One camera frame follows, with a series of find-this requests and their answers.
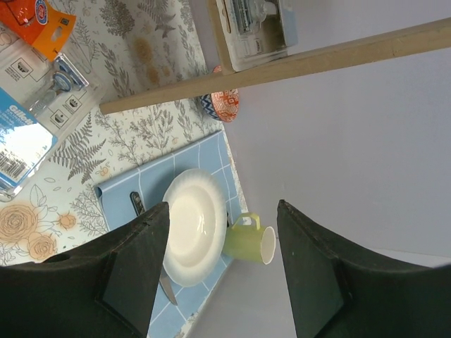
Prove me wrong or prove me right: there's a floral patterned table mat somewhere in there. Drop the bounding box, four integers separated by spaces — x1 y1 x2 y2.
0 0 247 338

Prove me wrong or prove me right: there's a white paper plate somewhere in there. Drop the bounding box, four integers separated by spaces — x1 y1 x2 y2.
163 168 227 287

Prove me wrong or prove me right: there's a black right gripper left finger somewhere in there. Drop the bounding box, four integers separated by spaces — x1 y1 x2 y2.
1 202 170 337

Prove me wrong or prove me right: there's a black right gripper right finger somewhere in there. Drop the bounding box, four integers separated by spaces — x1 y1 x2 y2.
277 200 450 337

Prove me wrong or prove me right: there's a blue checked cloth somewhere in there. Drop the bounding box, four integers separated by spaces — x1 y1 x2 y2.
94 132 242 337

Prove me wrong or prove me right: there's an orange razor pack middle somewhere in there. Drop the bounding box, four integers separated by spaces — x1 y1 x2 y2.
1 0 77 61

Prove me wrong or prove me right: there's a black handled knife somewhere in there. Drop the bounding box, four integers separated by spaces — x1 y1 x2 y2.
130 192 178 306

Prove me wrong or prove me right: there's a red patterned small bowl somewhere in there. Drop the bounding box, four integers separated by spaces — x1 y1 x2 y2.
199 65 240 123

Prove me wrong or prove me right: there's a yellow-green mug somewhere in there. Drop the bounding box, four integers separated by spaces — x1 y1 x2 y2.
222 212 276 265

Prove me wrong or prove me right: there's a wooden two-tier shelf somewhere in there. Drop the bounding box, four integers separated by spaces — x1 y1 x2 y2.
99 1 450 115

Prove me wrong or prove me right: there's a blue razor blister pack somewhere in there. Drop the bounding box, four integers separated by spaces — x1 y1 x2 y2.
1 26 105 203
216 0 299 73

